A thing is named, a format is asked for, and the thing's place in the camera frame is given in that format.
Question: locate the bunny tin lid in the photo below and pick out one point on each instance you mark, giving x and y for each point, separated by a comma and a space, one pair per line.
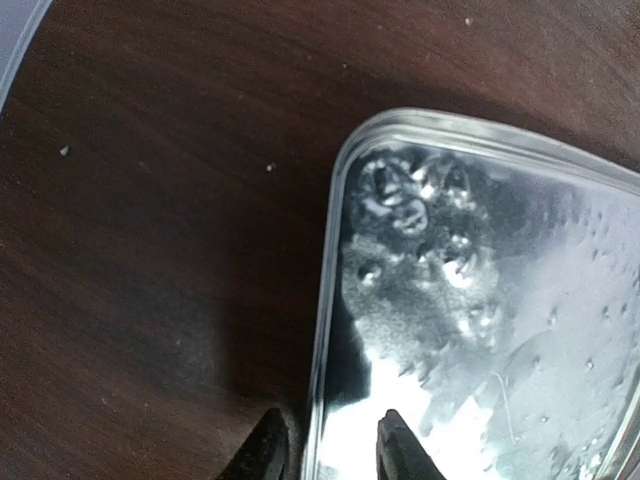
480, 282

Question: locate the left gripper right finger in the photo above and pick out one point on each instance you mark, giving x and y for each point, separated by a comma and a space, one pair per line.
399, 454

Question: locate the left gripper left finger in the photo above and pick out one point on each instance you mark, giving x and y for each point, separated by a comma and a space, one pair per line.
271, 450

